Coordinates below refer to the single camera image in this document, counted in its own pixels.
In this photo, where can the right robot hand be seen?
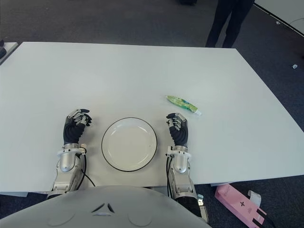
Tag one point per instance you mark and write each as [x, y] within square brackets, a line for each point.
[180, 134]

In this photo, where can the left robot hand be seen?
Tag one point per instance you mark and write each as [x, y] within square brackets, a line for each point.
[71, 131]

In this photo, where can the green toothpaste tube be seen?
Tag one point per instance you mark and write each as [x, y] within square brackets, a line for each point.
[183, 103]

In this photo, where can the white plate black rim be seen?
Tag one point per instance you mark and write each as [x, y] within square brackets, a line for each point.
[129, 145]

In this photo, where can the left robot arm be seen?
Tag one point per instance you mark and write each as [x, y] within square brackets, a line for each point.
[65, 164]

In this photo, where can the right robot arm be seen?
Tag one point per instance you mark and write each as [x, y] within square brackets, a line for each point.
[181, 166]

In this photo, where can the grey robot torso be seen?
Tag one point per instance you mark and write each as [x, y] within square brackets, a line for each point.
[102, 209]

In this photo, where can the pink cardboard box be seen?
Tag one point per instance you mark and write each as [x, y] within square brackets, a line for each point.
[237, 202]

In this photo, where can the white side table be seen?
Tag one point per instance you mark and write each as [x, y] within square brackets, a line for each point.
[9, 48]

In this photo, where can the person legs dark trousers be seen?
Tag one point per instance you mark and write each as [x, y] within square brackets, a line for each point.
[228, 21]

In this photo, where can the small white floor object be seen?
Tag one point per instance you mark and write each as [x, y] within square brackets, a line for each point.
[294, 66]

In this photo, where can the white background table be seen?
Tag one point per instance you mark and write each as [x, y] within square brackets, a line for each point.
[285, 12]

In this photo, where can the metal bracket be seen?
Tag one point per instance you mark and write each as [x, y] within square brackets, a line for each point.
[201, 199]

